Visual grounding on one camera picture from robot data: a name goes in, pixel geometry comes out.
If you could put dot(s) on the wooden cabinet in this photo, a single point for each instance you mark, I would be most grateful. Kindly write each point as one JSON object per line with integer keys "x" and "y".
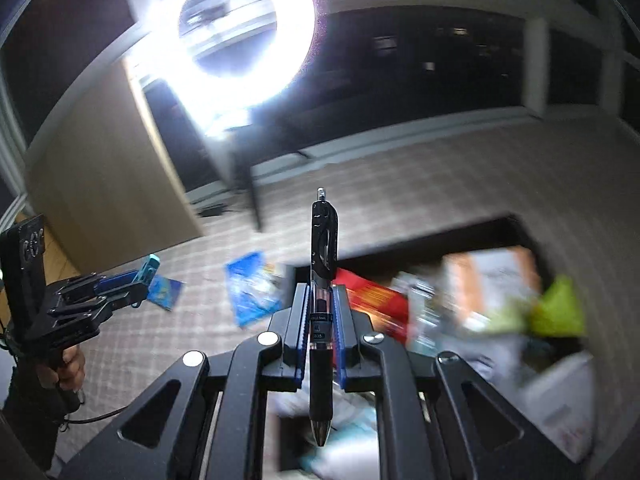
{"x": 110, "y": 170}

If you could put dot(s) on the green and white packet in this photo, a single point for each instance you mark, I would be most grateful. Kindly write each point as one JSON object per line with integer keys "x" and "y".
{"x": 422, "y": 310}

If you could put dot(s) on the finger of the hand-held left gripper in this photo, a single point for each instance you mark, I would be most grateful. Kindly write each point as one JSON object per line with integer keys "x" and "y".
{"x": 125, "y": 296}
{"x": 117, "y": 279}

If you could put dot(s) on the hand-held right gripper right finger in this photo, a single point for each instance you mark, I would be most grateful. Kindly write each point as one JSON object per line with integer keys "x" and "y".
{"x": 341, "y": 345}

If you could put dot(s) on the orange and white box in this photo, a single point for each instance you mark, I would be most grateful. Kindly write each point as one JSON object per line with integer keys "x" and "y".
{"x": 492, "y": 285}

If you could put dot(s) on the small blue packet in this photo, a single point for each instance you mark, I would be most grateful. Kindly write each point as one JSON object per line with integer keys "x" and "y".
{"x": 165, "y": 292}

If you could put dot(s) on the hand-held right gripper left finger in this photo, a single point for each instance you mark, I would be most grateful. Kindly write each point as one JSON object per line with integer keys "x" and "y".
{"x": 299, "y": 345}

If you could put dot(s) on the black light stand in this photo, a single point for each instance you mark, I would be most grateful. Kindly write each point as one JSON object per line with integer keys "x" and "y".
{"x": 247, "y": 180}

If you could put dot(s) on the yellow-green packet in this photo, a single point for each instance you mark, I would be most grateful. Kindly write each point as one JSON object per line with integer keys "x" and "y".
{"x": 560, "y": 310}

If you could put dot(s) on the black gel pen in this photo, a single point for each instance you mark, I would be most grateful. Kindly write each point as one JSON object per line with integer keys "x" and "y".
{"x": 320, "y": 320}

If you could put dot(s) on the red packet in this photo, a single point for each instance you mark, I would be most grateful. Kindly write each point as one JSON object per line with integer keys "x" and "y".
{"x": 372, "y": 300}

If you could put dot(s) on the person's left hand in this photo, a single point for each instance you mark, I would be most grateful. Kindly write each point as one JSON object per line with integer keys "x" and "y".
{"x": 70, "y": 366}

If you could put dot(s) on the large blue packet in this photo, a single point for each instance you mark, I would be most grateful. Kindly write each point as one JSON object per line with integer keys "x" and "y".
{"x": 250, "y": 290}

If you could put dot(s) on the person's left forearm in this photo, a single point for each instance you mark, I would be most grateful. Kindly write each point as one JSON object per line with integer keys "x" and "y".
{"x": 30, "y": 410}

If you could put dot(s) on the black container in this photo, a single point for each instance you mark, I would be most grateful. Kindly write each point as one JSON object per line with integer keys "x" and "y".
{"x": 505, "y": 227}

